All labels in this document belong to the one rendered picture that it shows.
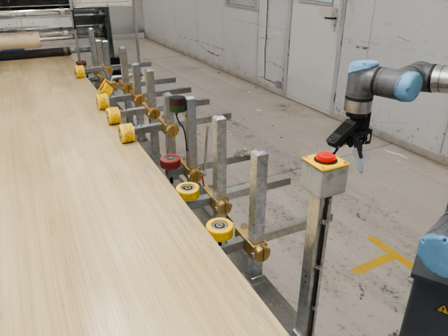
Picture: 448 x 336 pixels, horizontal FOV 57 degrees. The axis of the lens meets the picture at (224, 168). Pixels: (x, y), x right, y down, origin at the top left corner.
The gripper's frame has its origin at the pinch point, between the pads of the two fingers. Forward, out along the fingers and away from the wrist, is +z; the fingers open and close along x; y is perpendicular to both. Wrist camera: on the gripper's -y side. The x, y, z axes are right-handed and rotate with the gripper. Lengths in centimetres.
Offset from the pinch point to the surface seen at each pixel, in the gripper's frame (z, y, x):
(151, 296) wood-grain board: 4, -81, -25
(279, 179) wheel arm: 8.4, -16.9, 15.4
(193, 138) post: -6, -42, 36
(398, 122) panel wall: 71, 224, 154
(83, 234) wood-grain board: 4, -90, 8
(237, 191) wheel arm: 8.7, -35.2, 15.5
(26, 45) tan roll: -8, -80, 270
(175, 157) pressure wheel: 3, -48, 42
